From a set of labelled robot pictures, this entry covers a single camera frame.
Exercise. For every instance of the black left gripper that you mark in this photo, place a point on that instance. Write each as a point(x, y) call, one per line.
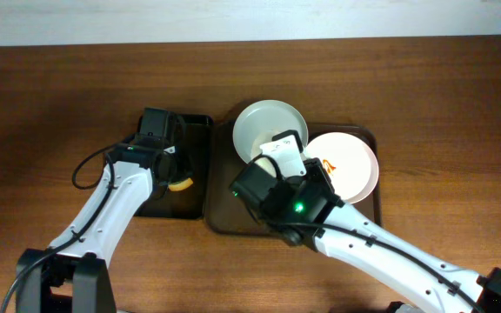
point(174, 169)

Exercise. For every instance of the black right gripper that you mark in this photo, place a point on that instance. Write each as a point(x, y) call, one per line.
point(320, 175)

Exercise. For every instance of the orange green scrub sponge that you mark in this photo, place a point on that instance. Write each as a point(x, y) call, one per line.
point(181, 185)

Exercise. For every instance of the white plate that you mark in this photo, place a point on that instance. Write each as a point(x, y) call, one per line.
point(350, 163)

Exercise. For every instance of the grey-white plate with sauce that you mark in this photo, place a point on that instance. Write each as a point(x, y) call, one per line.
point(261, 121)

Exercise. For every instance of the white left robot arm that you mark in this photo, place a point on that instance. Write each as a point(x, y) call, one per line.
point(72, 273)

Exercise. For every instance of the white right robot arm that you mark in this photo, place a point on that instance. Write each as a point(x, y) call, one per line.
point(431, 284)

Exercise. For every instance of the brown serving tray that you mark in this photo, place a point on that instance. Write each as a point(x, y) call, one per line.
point(227, 215)

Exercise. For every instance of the black water basin tray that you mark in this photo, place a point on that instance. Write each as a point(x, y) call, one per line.
point(187, 204)

